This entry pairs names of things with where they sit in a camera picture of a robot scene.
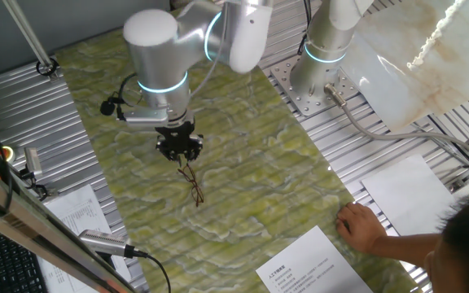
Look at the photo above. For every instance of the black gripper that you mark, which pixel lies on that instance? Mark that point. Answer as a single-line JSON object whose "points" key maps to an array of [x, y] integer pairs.
{"points": [[177, 136]]}

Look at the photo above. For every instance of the brown thin-framed glasses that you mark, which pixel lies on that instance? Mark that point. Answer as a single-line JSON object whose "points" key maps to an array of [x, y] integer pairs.
{"points": [[195, 191]]}

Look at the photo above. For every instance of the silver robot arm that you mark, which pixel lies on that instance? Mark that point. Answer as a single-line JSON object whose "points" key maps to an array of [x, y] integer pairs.
{"points": [[157, 61]]}

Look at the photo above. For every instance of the person's forearm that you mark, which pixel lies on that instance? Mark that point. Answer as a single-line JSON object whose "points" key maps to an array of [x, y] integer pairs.
{"points": [[405, 248]]}

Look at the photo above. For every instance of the person's hand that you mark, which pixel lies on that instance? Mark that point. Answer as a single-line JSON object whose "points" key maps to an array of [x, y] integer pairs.
{"points": [[360, 228]]}

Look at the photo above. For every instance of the green marble pattern mat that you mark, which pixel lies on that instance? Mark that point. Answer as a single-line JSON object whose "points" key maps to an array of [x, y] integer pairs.
{"points": [[259, 183]]}

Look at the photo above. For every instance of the black round wrist attachment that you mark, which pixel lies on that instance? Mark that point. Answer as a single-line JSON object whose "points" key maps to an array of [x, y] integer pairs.
{"points": [[106, 108]]}

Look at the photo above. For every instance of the densely printed paper sheet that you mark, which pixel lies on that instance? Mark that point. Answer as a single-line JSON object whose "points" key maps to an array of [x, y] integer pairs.
{"points": [[80, 211]]}

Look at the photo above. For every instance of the instruction sheet with heading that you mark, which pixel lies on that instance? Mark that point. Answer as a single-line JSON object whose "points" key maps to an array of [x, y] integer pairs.
{"points": [[312, 260]]}

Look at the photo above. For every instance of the red yellow stop button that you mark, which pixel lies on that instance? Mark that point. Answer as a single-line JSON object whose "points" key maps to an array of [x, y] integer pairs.
{"points": [[8, 154]]}

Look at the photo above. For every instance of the thin aluminium pole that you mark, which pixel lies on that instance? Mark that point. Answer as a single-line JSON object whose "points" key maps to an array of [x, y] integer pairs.
{"points": [[27, 28]]}

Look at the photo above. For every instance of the black keyboard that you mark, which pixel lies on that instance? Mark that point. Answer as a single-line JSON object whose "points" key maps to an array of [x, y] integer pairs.
{"points": [[6, 264]]}

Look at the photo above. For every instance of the blank white paper sheet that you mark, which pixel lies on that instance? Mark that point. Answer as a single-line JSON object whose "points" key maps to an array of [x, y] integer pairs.
{"points": [[405, 195]]}

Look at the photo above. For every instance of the beige marble pattern sheet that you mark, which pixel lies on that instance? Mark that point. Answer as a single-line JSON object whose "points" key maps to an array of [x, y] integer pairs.
{"points": [[422, 81]]}

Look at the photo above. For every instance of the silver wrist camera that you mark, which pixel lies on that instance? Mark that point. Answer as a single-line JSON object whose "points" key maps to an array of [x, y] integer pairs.
{"points": [[145, 120]]}

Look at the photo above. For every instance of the silver ribbed camera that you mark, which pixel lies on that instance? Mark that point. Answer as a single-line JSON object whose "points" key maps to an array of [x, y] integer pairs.
{"points": [[104, 242]]}

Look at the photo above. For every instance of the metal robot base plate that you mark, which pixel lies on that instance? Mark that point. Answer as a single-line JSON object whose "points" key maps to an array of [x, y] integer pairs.
{"points": [[312, 103]]}

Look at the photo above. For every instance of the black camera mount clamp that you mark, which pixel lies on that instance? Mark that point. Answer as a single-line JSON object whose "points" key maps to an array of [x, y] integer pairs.
{"points": [[39, 190]]}

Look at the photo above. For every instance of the small grey camera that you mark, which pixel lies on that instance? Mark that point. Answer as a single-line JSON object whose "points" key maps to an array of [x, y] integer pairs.
{"points": [[33, 160]]}

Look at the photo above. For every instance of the aluminium frame bar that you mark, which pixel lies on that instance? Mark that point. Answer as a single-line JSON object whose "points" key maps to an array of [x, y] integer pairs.
{"points": [[35, 232]]}

